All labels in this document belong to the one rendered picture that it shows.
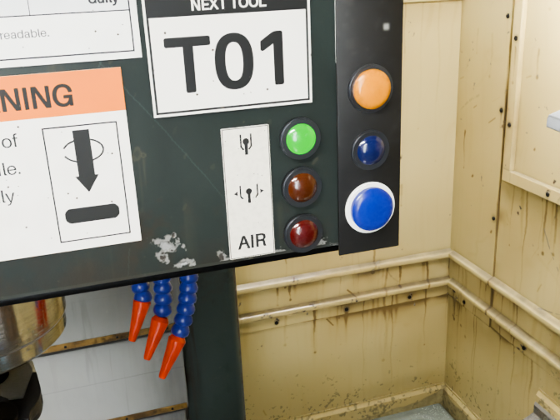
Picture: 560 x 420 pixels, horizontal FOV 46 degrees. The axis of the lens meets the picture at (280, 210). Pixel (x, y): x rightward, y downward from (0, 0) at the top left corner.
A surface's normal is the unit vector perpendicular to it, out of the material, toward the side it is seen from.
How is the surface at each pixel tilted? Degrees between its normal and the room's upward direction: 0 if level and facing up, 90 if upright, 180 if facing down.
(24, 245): 90
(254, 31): 90
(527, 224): 90
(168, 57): 90
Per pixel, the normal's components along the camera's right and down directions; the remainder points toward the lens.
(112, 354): 0.32, 0.34
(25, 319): 0.83, 0.15
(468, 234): -0.95, 0.14
